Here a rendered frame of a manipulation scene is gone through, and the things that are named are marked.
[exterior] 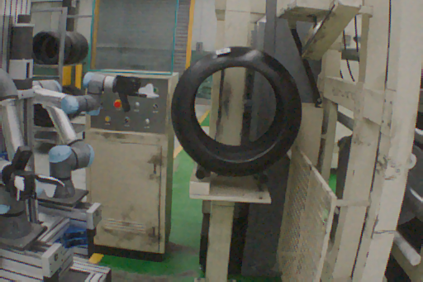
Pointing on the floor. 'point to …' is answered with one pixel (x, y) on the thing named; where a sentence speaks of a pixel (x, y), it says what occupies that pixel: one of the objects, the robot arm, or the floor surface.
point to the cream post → (230, 113)
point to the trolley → (44, 59)
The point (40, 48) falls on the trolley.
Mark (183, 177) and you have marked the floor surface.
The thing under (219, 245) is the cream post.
